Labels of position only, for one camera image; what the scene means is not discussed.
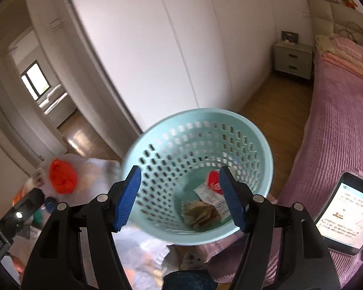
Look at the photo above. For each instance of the pink bed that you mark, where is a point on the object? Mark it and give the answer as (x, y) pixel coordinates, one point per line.
(335, 127)

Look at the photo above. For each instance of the bright window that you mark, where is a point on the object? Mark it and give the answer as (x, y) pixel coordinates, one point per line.
(33, 80)

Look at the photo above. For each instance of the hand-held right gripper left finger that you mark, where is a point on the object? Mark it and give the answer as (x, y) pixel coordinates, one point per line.
(127, 199)

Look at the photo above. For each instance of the white wardrobe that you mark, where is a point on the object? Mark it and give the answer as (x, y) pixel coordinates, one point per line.
(139, 51)

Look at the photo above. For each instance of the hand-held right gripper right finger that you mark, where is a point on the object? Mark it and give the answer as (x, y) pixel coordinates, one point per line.
(230, 199)

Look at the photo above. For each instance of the beige nightstand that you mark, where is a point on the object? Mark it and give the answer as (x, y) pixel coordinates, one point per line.
(293, 60)

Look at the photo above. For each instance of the white sofa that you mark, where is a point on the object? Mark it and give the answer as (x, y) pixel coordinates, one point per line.
(54, 99)

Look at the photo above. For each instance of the folded pink blankets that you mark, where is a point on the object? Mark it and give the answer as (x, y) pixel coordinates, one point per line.
(351, 51)

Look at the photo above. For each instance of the brown wrapper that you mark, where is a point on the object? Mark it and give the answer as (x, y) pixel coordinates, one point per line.
(196, 213)

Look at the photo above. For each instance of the dark teal clothing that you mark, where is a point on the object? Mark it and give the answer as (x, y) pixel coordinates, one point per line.
(187, 281)

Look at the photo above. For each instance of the orange plush toy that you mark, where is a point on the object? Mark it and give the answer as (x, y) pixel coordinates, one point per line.
(348, 1)

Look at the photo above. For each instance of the clear plastic bag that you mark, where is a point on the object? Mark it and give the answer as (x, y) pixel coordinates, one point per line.
(83, 169)

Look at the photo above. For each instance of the blue bottle cap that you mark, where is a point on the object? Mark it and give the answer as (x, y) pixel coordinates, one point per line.
(50, 204)

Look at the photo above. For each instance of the dark photo frame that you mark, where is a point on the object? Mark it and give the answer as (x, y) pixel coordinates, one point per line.
(289, 36)

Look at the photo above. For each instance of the beige padded headboard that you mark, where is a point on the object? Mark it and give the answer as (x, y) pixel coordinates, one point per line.
(320, 18)

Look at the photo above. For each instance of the red plastic bag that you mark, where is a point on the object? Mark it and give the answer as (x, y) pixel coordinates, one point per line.
(62, 176)

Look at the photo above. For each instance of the white paper slip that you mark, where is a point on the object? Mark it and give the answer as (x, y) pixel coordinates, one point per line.
(208, 198)

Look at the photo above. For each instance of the tablet with lit screen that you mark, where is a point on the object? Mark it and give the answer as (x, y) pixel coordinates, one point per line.
(346, 214)

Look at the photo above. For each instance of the light blue perforated basket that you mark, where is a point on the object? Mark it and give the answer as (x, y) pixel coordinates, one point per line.
(175, 169)

